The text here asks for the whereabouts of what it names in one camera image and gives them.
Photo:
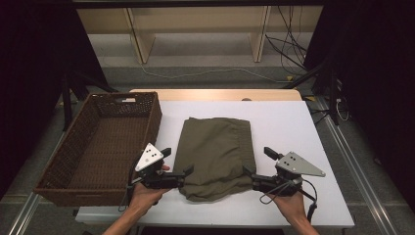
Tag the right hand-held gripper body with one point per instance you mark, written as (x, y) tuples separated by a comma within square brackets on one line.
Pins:
[(295, 164)]

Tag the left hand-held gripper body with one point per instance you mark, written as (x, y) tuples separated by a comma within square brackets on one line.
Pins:
[(149, 157)]

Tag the olive green pants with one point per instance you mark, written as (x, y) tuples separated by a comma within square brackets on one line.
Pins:
[(215, 156)]

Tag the brown wicker basket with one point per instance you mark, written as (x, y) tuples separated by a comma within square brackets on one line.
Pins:
[(107, 153)]

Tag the person's left hand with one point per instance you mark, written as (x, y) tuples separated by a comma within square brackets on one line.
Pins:
[(143, 196)]

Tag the person's right hand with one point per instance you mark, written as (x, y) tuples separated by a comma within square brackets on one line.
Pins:
[(291, 205)]

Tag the white label on basket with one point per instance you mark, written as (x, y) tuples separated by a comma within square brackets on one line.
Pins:
[(129, 100)]

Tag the light wooden table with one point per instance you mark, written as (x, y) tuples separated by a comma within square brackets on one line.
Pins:
[(215, 95)]

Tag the black metal stand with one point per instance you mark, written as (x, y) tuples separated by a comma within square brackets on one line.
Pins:
[(73, 93), (326, 81)]

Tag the dark curtain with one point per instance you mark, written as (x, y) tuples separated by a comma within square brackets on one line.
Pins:
[(375, 81), (36, 81)]

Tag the cream shelf unit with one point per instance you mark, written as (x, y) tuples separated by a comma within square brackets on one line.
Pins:
[(199, 23)]

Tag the metal floor rail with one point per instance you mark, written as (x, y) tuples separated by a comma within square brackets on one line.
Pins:
[(355, 166), (24, 213)]

